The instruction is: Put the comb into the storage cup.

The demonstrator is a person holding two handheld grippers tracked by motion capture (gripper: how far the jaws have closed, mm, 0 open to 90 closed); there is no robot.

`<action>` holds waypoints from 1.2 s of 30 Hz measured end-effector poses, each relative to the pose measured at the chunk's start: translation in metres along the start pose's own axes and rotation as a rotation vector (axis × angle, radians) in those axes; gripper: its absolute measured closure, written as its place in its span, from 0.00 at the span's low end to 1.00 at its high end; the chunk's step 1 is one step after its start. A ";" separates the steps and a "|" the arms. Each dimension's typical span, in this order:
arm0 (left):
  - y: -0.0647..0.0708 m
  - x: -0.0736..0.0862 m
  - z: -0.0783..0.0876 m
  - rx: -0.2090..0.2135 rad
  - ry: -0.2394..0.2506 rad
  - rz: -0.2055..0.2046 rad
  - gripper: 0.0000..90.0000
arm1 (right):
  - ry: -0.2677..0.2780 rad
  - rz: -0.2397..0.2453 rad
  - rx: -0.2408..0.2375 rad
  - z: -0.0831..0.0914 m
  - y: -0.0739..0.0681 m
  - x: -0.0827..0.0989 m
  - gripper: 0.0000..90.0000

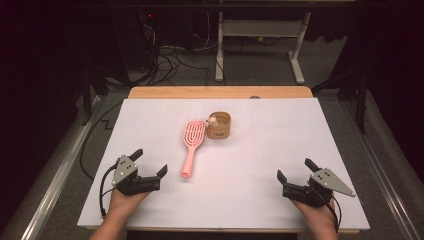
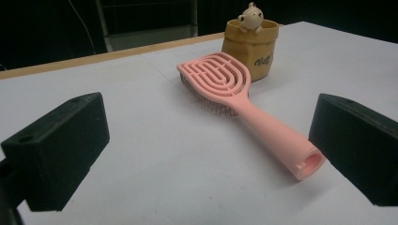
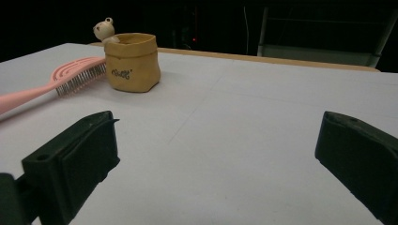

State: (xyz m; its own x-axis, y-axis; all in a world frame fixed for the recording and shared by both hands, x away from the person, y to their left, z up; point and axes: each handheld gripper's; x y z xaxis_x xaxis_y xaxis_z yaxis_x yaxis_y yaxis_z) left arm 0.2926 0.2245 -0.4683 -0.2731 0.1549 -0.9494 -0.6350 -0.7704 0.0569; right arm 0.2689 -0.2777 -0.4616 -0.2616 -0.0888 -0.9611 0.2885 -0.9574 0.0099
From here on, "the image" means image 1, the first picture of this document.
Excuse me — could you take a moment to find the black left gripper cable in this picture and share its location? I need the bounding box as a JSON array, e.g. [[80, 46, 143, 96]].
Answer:
[[98, 162, 118, 218]]

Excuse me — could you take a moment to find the dark metal stand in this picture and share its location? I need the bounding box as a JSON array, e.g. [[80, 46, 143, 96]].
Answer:
[[80, 61, 110, 127], [312, 64, 369, 135]]

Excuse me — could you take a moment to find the pink hairbrush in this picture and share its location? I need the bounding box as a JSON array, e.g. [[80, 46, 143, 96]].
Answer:
[[180, 119, 207, 179]]

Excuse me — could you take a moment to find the tan holder with bear figure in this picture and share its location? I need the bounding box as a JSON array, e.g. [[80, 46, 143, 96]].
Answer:
[[205, 111, 233, 140]]

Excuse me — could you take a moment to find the dark computer tower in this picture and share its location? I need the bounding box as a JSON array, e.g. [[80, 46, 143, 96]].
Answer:
[[134, 9, 163, 73]]

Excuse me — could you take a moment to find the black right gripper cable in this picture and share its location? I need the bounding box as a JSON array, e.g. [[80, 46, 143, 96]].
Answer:
[[318, 190, 343, 234]]

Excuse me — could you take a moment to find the person's right hand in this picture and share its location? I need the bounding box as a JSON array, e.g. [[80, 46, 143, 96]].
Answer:
[[291, 198, 339, 232]]

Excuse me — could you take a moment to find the tangle of floor cables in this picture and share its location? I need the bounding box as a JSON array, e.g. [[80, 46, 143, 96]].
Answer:
[[139, 19, 218, 86]]

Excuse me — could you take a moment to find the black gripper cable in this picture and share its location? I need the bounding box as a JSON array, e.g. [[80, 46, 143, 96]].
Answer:
[[98, 162, 118, 218], [318, 190, 343, 234]]

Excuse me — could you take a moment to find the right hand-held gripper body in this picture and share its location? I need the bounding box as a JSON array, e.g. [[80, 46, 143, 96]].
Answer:
[[282, 167, 357, 209]]

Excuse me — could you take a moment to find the black floor cable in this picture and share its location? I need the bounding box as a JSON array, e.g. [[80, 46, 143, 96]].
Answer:
[[79, 100, 125, 182]]

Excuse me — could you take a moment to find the white metal stand frame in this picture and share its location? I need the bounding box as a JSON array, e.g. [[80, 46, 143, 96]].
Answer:
[[214, 10, 313, 85]]

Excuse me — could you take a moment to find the white board sheet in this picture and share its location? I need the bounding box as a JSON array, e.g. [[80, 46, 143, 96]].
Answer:
[[77, 97, 371, 231]]

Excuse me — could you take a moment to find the person's left hand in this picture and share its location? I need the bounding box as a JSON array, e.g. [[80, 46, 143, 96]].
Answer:
[[107, 188, 150, 218]]

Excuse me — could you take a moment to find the aluminium floor rail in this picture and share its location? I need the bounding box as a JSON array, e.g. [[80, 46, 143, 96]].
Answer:
[[339, 99, 422, 240], [19, 95, 103, 240]]

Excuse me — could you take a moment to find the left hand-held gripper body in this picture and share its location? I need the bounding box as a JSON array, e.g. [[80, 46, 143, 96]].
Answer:
[[111, 154, 162, 197]]

